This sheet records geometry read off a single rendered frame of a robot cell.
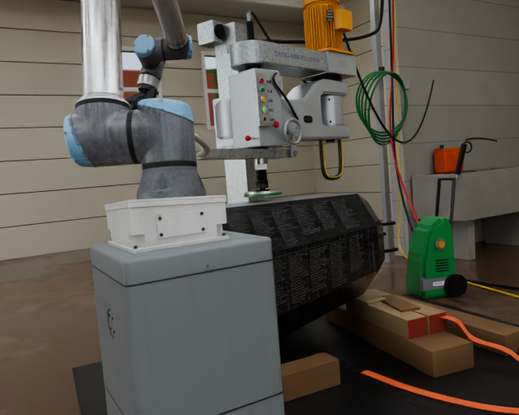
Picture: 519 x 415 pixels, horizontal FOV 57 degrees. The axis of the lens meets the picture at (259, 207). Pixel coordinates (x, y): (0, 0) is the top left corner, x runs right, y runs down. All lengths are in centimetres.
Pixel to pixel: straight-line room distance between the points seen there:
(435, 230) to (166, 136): 273
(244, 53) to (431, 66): 336
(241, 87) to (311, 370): 150
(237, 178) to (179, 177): 211
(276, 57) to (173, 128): 156
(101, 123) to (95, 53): 21
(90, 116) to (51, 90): 713
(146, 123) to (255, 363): 69
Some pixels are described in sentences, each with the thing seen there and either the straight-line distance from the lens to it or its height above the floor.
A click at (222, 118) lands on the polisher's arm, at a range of 337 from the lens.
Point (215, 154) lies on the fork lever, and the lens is 246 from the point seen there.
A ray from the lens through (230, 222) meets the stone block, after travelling 236.
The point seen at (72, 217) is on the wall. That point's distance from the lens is 839.
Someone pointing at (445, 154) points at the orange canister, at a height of 106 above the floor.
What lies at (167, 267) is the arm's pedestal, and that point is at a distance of 116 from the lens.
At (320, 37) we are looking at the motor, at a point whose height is 184.
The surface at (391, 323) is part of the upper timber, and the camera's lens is 266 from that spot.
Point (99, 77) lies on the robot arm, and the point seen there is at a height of 131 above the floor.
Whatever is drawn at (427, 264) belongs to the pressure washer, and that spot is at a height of 26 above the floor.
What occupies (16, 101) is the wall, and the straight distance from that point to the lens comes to 842.
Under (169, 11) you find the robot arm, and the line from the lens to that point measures 186.
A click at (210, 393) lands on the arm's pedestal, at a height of 49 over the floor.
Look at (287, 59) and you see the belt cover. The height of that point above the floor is 165.
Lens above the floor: 102
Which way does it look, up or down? 4 degrees down
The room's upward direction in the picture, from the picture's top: 5 degrees counter-clockwise
